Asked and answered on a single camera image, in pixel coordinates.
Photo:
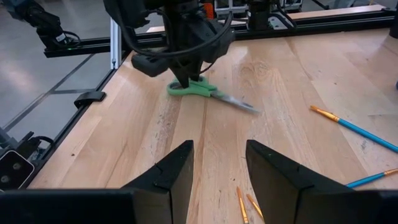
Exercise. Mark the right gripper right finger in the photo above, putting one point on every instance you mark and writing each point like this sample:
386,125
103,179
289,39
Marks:
289,193

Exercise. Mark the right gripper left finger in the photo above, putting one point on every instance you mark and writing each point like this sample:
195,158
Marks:
168,186

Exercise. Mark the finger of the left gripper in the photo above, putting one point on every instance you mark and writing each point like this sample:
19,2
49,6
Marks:
196,70
183,73

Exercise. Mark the green scissors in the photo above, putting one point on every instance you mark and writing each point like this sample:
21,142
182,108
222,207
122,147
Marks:
199,90

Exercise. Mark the black table edge clip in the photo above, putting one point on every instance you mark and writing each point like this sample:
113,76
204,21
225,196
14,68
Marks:
88,98

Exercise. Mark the black plant pot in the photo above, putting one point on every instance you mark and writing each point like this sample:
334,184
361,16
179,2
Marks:
394,29

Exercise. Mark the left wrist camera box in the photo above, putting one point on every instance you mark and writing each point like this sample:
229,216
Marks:
149,65

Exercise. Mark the silver aluminium post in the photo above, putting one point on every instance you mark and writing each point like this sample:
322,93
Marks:
115,43

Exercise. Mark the black aluminium rig frame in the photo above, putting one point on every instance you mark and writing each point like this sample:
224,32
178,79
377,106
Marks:
326,23

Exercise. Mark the black camera box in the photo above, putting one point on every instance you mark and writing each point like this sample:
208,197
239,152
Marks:
14,169

